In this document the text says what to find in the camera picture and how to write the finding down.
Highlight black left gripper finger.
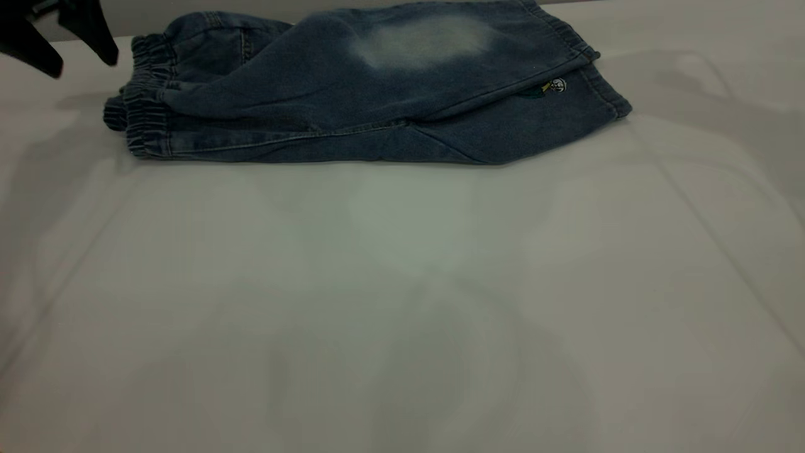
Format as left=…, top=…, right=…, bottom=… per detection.
left=0, top=14, right=64, bottom=80
left=58, top=0, right=119, bottom=67

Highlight blue denim shorts with print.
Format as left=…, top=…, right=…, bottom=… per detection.
left=104, top=0, right=633, bottom=165

